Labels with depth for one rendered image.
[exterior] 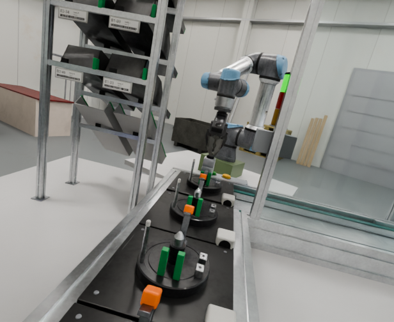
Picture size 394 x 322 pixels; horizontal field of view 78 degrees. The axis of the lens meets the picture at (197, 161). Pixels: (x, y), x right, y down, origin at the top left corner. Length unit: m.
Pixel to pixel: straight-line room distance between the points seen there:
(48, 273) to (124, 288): 0.25
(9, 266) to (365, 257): 0.96
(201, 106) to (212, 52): 1.96
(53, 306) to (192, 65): 9.82
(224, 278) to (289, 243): 0.39
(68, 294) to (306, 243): 0.67
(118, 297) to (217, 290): 0.17
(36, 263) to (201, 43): 9.70
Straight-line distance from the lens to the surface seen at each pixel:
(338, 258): 0.93
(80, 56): 0.90
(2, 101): 6.46
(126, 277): 0.48
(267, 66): 1.41
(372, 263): 0.98
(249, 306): 0.51
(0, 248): 0.77
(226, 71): 1.00
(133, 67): 0.80
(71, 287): 0.49
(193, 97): 9.82
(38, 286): 0.65
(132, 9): 0.84
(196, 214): 0.66
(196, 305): 0.46
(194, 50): 10.15
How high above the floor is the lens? 1.29
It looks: 14 degrees down
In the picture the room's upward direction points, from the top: 12 degrees clockwise
